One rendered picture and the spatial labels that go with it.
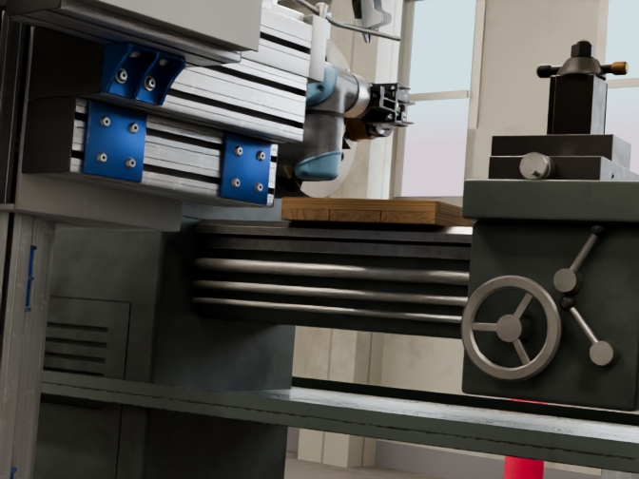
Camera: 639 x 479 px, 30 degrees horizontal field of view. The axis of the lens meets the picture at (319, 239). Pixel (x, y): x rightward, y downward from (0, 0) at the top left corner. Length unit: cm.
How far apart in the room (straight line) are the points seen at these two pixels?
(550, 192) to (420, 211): 29
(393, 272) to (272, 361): 54
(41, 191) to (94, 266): 76
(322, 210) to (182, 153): 57
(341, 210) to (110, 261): 46
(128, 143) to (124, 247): 75
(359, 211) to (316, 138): 16
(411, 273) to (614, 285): 38
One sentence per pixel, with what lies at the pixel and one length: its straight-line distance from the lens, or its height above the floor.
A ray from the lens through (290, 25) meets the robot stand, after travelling 164.
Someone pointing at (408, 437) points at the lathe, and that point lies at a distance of 184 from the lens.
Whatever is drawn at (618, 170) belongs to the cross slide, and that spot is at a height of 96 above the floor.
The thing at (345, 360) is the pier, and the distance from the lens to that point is 558.
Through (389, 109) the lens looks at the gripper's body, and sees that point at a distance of 208.
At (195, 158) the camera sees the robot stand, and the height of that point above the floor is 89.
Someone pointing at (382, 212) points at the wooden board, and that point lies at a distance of 201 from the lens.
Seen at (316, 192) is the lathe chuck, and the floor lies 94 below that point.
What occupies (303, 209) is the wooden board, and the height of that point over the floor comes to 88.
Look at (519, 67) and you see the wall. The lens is 550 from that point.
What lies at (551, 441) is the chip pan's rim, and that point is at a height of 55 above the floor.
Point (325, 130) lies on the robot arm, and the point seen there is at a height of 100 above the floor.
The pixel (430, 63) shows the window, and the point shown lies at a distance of 575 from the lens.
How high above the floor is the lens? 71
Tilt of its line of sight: 3 degrees up
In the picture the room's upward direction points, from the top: 4 degrees clockwise
